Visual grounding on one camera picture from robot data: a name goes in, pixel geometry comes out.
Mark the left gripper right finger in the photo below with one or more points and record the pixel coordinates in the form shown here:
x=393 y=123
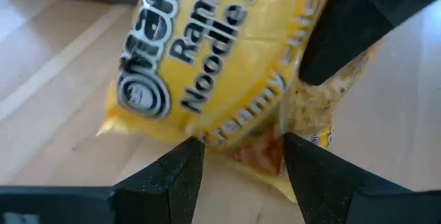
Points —
x=320 y=189

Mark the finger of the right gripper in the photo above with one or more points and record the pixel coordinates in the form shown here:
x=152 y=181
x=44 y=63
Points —
x=351 y=27

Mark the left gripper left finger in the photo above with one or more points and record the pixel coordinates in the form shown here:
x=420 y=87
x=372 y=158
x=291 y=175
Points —
x=165 y=196

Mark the yellow creamy chicken ramen pack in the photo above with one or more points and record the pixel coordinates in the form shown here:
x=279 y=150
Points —
x=224 y=62

